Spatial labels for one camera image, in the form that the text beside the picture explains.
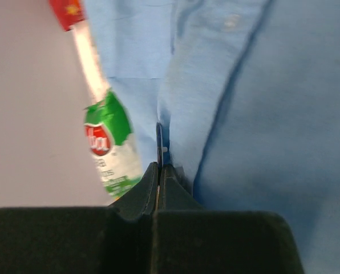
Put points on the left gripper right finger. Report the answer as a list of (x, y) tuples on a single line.
[(189, 239)]

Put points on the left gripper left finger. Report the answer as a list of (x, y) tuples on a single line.
[(105, 239)]

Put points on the blue round brooch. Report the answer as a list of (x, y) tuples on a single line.
[(161, 150)]

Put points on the light blue shirt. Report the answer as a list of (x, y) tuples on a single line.
[(248, 95)]

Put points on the green chips bag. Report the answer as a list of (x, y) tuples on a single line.
[(112, 145)]

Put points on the red candy bag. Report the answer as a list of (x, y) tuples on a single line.
[(67, 12)]

